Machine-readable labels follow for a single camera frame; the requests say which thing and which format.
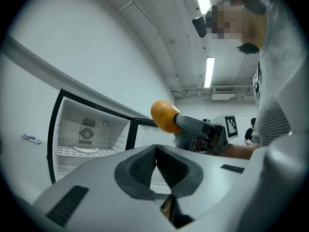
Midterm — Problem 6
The white blue flat packet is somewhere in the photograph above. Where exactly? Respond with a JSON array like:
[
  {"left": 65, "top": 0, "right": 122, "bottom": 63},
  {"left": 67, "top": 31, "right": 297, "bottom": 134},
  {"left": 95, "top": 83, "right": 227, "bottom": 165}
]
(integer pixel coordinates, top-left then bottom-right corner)
[{"left": 20, "top": 133, "right": 43, "bottom": 145}]

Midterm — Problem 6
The white wire fridge shelf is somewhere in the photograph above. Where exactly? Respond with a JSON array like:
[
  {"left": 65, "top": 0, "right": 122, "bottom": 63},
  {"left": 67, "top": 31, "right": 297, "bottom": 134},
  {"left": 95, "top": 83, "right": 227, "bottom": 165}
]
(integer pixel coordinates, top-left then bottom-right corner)
[{"left": 56, "top": 145, "right": 118, "bottom": 157}]

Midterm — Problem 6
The person's head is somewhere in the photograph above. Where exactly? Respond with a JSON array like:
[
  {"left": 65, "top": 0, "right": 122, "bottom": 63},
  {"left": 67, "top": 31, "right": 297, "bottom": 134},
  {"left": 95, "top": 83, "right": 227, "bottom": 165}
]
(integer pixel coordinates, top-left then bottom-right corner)
[{"left": 206, "top": 0, "right": 270, "bottom": 55}]

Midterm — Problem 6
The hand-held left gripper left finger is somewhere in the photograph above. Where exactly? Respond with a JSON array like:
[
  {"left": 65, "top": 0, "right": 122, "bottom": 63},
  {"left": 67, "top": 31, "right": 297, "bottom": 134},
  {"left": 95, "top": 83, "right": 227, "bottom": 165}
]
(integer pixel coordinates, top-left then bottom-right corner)
[{"left": 32, "top": 144, "right": 175, "bottom": 232}]

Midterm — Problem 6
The black head camera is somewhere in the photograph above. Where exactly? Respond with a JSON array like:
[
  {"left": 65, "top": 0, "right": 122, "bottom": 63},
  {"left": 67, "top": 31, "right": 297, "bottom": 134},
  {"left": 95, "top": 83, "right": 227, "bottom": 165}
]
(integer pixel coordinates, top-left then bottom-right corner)
[{"left": 192, "top": 13, "right": 211, "bottom": 38}]

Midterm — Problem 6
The orange round food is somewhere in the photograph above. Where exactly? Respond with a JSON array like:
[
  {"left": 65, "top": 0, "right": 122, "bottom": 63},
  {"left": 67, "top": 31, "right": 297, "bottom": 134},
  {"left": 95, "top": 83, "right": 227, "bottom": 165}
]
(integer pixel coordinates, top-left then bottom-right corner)
[{"left": 150, "top": 100, "right": 183, "bottom": 134}]

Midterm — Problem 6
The white plate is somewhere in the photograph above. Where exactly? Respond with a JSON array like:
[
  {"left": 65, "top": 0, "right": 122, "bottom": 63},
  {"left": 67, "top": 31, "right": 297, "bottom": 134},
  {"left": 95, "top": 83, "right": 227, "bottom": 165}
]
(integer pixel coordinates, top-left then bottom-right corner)
[{"left": 73, "top": 145, "right": 100, "bottom": 154}]

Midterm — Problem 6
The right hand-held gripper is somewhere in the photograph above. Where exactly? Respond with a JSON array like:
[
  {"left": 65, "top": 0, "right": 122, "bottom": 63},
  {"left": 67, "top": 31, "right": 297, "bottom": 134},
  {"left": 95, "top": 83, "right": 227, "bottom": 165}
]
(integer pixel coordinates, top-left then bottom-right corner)
[{"left": 173, "top": 113, "right": 239, "bottom": 157}]

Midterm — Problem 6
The white ceiling air conditioner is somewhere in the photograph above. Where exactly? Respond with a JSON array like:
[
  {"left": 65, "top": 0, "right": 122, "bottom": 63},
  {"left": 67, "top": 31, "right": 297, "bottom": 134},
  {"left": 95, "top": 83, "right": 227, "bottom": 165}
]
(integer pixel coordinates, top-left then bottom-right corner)
[{"left": 211, "top": 87, "right": 236, "bottom": 102}]

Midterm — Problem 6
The white mini fridge black frame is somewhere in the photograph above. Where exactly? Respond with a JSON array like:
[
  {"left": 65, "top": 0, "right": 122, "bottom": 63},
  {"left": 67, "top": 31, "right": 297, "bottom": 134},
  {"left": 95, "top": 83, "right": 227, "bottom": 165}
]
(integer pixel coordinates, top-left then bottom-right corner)
[{"left": 46, "top": 88, "right": 179, "bottom": 185}]

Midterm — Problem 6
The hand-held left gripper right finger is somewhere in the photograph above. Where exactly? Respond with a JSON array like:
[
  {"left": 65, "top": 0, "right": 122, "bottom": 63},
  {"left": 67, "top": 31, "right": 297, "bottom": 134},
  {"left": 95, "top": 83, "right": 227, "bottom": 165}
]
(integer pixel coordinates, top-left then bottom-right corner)
[{"left": 156, "top": 144, "right": 309, "bottom": 232}]

